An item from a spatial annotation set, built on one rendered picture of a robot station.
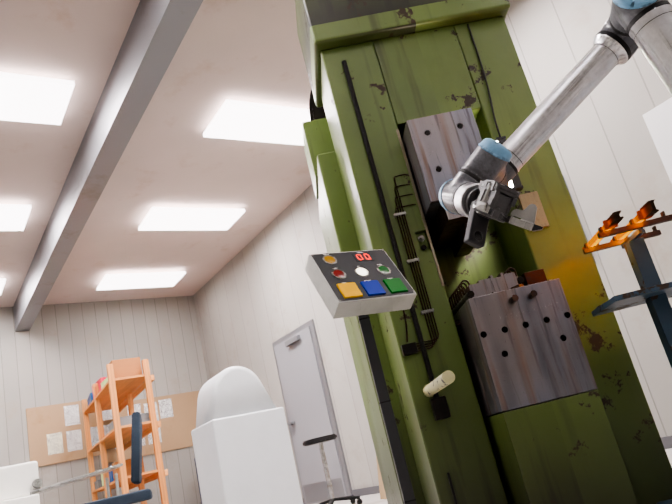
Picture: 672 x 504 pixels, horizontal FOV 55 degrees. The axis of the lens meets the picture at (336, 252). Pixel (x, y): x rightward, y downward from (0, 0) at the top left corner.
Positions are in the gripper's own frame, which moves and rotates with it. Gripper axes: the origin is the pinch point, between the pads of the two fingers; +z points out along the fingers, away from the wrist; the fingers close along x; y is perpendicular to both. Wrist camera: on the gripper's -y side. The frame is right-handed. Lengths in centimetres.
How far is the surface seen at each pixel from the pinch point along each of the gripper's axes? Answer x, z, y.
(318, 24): -32, -189, 63
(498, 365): 66, -85, -47
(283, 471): 107, -394, -252
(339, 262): -2, -108, -33
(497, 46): 50, -172, 87
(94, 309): -109, -950, -328
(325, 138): 2, -242, 18
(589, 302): 107, -106, -12
